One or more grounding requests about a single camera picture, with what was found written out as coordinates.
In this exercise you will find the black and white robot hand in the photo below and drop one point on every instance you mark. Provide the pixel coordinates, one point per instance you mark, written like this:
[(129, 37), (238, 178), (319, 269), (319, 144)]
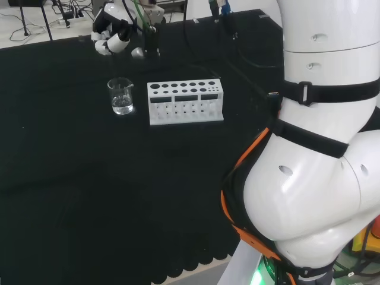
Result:
[(115, 41)]

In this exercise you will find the clear glass beaker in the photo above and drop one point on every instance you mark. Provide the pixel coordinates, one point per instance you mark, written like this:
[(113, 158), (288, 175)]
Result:
[(121, 110)]

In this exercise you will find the white test tube rack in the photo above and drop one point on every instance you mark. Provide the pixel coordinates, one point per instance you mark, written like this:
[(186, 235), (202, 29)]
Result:
[(184, 89)]

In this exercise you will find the clear cloth clip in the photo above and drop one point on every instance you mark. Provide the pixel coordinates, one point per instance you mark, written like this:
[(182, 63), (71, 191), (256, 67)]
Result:
[(195, 21), (80, 38), (263, 16)]

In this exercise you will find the grey metal box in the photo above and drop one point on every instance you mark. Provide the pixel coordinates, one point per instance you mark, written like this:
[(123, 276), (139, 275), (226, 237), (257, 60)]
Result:
[(96, 4)]

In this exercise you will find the black power strip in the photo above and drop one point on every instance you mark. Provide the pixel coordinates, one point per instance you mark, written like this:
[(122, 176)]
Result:
[(74, 14)]

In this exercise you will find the white power strip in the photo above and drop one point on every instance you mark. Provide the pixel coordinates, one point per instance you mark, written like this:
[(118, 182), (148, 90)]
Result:
[(64, 23)]

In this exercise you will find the black tripod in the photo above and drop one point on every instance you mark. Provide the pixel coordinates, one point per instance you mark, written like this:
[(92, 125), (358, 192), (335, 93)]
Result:
[(47, 20)]

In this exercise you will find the black bench cloth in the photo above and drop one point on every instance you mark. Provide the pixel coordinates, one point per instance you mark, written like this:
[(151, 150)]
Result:
[(89, 178)]

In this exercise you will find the yellow stop button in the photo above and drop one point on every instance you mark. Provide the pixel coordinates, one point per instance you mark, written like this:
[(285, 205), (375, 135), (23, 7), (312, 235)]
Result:
[(360, 240)]

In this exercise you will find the grey metal wrist bracket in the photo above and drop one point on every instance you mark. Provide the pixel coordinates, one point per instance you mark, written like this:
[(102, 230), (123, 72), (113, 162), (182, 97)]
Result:
[(153, 15)]

